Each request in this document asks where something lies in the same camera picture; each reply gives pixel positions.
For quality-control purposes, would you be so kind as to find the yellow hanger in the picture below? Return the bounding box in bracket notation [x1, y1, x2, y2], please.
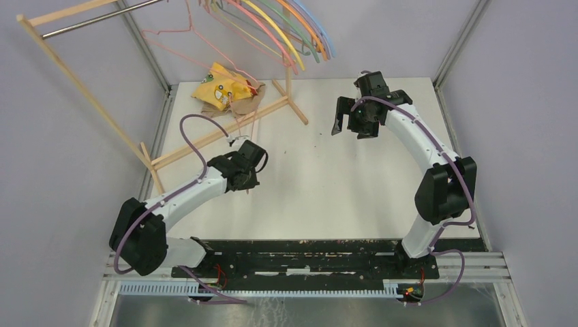
[205, 0, 306, 72]

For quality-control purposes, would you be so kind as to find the green hanger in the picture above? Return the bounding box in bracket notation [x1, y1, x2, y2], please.
[216, 0, 320, 63]

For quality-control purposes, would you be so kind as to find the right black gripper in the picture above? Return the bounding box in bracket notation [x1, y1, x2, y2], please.
[331, 95, 380, 139]

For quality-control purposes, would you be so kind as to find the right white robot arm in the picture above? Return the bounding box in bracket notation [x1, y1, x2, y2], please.
[331, 71, 477, 278]

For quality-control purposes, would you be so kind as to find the beige cloth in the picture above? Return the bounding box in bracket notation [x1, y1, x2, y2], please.
[201, 82, 267, 118]

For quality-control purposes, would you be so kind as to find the purple hanger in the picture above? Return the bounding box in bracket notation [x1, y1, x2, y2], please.
[252, 0, 333, 61]

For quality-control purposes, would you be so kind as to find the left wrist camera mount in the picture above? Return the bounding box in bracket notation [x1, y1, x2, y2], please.
[226, 134, 250, 149]

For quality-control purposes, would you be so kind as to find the pink plastic hanger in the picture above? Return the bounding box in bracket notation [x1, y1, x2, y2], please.
[198, 0, 300, 76]

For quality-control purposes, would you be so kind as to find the pink wire hanger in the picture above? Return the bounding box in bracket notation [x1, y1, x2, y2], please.
[138, 1, 257, 85]
[229, 86, 260, 195]

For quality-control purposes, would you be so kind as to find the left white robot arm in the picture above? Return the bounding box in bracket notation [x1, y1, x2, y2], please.
[109, 140, 269, 277]

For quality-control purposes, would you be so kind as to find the white slotted cable duct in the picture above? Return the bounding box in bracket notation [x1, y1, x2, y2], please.
[119, 281, 403, 299]

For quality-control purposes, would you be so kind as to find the orange hanger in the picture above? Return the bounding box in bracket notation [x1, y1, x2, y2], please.
[252, 0, 329, 62]

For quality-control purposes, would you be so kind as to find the yellow garment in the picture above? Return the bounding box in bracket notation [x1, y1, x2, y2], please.
[192, 62, 258, 111]

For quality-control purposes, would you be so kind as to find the light blue hanger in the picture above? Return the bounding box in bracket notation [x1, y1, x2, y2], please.
[294, 0, 337, 57]

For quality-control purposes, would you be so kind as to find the metal rack rod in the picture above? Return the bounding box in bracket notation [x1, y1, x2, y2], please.
[40, 0, 162, 40]

